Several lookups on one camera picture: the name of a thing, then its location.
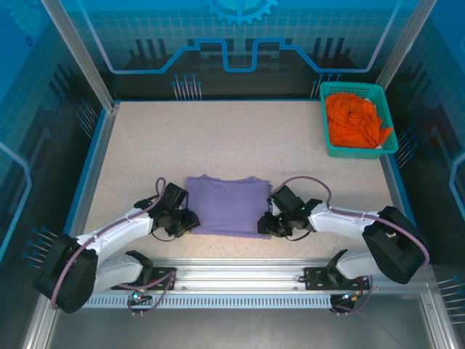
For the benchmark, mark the grey metal shelf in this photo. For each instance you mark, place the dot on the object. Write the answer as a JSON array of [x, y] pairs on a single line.
[[236, 331]]

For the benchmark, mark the aluminium left frame post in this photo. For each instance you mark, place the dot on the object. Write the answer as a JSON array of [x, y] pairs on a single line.
[[78, 47]]

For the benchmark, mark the teal plastic basket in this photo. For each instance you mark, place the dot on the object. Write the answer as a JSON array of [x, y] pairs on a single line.
[[386, 107]]

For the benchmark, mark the aluminium right side rail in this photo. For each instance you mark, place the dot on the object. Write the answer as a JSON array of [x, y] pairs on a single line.
[[392, 181]]

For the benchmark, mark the aluminium frame post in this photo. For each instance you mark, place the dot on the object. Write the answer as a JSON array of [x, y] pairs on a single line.
[[78, 47], [410, 36]]

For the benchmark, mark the aluminium left side rail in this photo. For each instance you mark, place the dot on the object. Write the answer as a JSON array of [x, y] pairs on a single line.
[[95, 163]]

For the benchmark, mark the orange t-shirt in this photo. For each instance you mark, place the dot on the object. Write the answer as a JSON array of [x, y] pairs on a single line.
[[350, 121]]

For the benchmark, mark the aluminium rail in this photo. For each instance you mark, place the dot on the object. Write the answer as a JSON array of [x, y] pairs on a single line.
[[392, 181], [95, 163]]

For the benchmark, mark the aluminium base beam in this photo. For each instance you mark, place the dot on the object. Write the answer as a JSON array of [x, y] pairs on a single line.
[[236, 272]]

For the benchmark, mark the aluminium right frame post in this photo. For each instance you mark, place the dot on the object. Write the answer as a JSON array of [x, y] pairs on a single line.
[[410, 36]]

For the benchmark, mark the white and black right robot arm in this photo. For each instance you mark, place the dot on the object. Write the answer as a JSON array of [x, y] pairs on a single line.
[[338, 221]]

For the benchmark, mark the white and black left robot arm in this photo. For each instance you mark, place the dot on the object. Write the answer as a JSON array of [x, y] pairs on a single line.
[[120, 227]]

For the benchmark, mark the purple t-shirt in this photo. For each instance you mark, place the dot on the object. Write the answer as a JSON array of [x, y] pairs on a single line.
[[229, 207]]

